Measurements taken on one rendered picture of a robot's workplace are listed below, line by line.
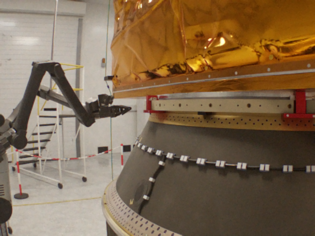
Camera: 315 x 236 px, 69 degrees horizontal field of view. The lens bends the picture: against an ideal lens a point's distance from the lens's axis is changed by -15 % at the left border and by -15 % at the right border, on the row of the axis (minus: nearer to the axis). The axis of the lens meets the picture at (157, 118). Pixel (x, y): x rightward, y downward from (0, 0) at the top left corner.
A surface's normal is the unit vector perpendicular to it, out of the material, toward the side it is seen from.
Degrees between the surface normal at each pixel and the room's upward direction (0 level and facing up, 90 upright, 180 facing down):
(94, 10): 90
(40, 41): 90
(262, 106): 90
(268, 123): 61
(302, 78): 90
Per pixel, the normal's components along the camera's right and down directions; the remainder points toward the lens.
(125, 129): 0.51, 0.04
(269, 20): -0.88, 0.02
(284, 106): -0.42, 0.04
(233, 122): -0.54, -0.44
